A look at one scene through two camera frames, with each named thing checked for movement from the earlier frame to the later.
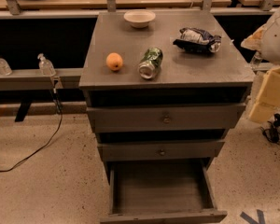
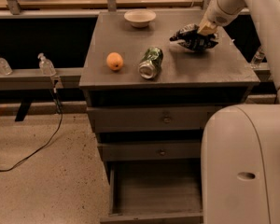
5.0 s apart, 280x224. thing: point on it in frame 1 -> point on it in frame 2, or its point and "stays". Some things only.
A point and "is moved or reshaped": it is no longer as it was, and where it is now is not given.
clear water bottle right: x=256 y=61 stays
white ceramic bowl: x=139 y=19 stays
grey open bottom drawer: x=161 y=191 stays
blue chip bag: x=198 y=41 is moved or reshaped
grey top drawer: x=223 y=117 stays
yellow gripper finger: x=275 y=87 -> x=225 y=7
